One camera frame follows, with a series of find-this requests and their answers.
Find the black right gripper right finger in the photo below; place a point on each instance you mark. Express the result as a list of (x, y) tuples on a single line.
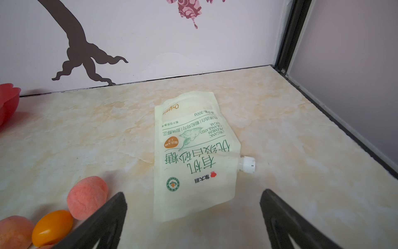
[(284, 224)]

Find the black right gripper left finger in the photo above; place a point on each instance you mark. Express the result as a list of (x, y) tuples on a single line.
[(102, 230)]

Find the pink fake peach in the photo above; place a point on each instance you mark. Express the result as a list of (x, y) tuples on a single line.
[(86, 197), (16, 232)]

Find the orange fake kumquat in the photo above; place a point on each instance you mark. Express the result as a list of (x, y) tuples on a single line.
[(52, 228)]

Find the red flower fruit bowl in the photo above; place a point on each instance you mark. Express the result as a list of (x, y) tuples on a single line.
[(10, 96)]

